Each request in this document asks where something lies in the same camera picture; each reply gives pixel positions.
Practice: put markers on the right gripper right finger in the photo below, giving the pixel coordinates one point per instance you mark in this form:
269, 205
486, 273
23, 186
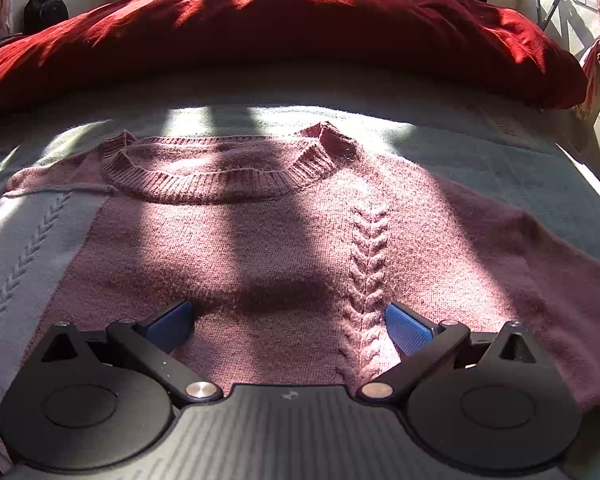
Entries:
447, 362

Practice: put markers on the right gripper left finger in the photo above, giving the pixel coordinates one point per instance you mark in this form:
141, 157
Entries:
129, 361

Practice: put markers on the pink and white knit sweater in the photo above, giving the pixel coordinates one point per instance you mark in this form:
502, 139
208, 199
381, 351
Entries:
290, 248

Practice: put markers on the green plaid bed blanket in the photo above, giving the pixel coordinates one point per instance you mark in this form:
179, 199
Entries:
544, 163

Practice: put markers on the red duvet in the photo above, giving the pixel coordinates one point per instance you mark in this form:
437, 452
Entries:
463, 40

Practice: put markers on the black round bag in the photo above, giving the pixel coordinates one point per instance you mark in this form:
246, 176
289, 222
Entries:
41, 14

